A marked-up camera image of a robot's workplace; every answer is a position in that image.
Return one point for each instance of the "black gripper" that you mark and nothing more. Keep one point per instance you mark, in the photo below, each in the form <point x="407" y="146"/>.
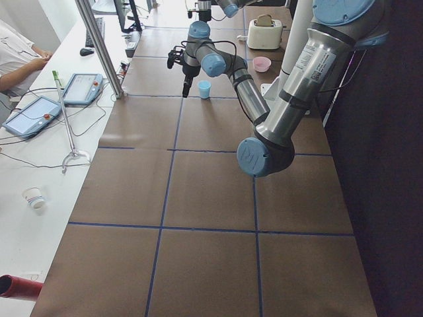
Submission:
<point x="188" y="70"/>
<point x="205" y="14"/>

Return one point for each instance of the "light blue cup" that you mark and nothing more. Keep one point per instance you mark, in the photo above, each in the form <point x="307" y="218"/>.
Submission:
<point x="204" y="88"/>

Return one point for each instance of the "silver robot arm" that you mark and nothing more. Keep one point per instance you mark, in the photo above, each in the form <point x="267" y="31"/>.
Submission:
<point x="229" y="7"/>
<point x="326" y="30"/>

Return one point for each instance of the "cream toaster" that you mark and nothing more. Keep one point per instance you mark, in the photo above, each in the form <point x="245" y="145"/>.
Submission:
<point x="264" y="37"/>

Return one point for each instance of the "toast slice in toaster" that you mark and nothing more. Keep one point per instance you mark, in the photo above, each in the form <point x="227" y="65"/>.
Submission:
<point x="264" y="21"/>

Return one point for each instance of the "pink bowl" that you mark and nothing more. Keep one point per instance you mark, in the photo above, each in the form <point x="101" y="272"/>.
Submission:
<point x="261" y="64"/>

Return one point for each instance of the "computer monitor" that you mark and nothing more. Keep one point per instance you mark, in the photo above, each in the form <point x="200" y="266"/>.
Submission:
<point x="127" y="16"/>

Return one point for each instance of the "far teach pendant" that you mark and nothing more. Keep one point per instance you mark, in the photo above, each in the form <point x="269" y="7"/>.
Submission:
<point x="82" y="89"/>

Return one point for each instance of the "teach pendant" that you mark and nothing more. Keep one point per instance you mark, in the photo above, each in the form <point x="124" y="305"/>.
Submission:
<point x="82" y="89"/>
<point x="32" y="119"/>

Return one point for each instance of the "black computer mouse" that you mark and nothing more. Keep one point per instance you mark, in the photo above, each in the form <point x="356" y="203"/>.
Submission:
<point x="86" y="51"/>

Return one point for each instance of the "near teach pendant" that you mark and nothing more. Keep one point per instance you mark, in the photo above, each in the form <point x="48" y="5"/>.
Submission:
<point x="32" y="119"/>

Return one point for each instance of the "person in white shirt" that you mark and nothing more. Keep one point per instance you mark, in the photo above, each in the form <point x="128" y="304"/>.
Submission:
<point x="21" y="61"/>

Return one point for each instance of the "paper cup on desk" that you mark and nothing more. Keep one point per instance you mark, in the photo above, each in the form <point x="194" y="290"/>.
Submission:
<point x="34" y="197"/>

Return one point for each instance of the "red cylinder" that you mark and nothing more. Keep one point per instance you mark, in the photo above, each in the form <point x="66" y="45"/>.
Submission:
<point x="20" y="288"/>

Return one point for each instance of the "aluminium frame post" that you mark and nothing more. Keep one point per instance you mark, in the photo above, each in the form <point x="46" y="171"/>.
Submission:
<point x="100" y="47"/>

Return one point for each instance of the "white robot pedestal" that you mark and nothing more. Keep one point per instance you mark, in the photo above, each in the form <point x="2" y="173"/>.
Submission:
<point x="287" y="62"/>

